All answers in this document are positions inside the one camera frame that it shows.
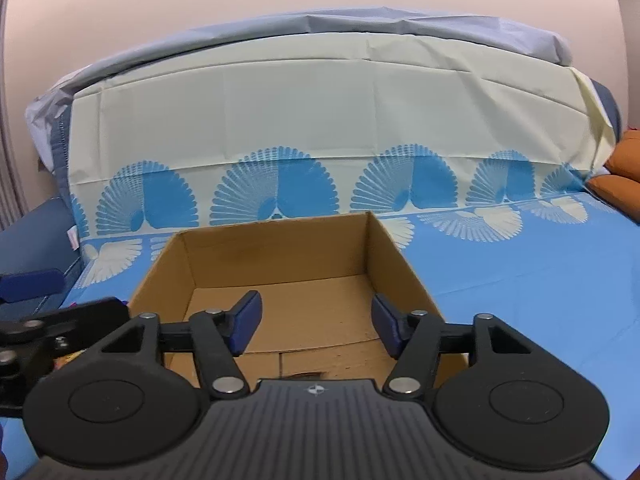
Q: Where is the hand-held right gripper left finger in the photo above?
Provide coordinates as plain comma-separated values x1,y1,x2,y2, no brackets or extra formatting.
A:
91,290,264,402

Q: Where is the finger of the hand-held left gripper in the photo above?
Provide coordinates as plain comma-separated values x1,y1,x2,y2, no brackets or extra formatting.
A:
0,298,131,413
0,269,65,306

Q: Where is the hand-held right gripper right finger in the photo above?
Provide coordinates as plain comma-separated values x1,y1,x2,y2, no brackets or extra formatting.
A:
371,293,541,402

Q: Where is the cardboard box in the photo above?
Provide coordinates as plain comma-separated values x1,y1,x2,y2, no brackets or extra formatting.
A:
127,211,469,392

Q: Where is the grey curtain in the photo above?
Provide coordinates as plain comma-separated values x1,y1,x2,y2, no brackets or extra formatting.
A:
0,0,30,233

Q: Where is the cream and blue fan-print tablecloth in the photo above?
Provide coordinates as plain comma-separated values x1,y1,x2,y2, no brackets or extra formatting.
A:
0,30,640,480

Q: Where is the orange pillow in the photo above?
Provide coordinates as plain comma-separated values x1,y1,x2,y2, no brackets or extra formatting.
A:
604,129,640,182
585,174,640,212

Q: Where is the light blue sheet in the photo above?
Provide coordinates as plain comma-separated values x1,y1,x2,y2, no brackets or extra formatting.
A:
25,6,574,172

